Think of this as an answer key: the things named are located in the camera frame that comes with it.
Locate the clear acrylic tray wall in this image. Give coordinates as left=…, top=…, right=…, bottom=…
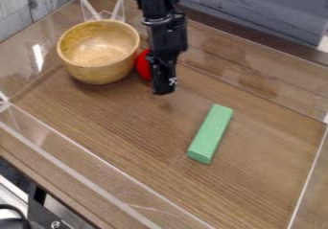
left=0, top=1, right=328, bottom=229

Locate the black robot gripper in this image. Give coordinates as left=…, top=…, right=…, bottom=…
left=145, top=11, right=189, bottom=95

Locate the black metal table frame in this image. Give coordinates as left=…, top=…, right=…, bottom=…
left=27, top=184, right=85, bottom=229

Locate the red plush strawberry toy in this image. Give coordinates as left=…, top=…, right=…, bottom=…
left=134, top=49, right=153, bottom=80

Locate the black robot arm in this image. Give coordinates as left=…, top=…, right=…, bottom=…
left=136, top=0, right=189, bottom=95

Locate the black cable loop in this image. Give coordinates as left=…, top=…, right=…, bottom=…
left=0, top=204, right=33, bottom=229

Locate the green rectangular foam block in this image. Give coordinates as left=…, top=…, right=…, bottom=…
left=188, top=104, right=234, bottom=164

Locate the light wooden bowl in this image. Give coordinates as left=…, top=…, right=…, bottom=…
left=57, top=19, right=141, bottom=84

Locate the clear acrylic corner bracket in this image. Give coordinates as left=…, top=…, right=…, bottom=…
left=80, top=0, right=126, bottom=22

